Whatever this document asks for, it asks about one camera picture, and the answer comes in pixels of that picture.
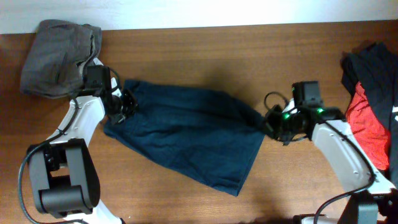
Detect black garment pile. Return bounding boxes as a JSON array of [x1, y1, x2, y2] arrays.
[[341, 43, 397, 185]]

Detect red mesh garment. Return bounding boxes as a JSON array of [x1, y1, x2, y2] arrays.
[[345, 82, 391, 170]]

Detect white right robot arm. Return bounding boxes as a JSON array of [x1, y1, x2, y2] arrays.
[[263, 81, 397, 224]]

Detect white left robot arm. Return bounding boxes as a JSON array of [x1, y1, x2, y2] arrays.
[[18, 65, 137, 223]]

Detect dark blue shorts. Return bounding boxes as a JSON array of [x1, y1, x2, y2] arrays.
[[104, 80, 265, 196]]

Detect folded grey shorts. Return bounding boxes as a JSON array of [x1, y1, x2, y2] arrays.
[[20, 19, 102, 99]]

